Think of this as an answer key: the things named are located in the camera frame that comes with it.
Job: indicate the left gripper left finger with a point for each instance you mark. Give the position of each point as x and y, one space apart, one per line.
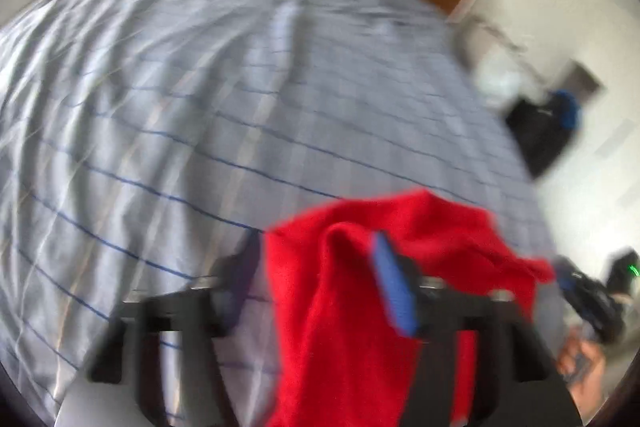
124 376

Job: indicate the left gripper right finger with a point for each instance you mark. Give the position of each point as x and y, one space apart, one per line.
515 382

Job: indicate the red knit sweater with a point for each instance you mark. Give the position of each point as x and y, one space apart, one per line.
342 363

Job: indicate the person's right hand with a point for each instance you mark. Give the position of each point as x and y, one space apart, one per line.
582 362

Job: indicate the black blue jacket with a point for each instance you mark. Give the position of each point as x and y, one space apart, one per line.
543 131

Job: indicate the grey plaid bed cover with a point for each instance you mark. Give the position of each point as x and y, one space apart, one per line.
141 138

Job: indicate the white bedside dresser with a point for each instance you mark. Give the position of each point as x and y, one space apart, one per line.
497 65

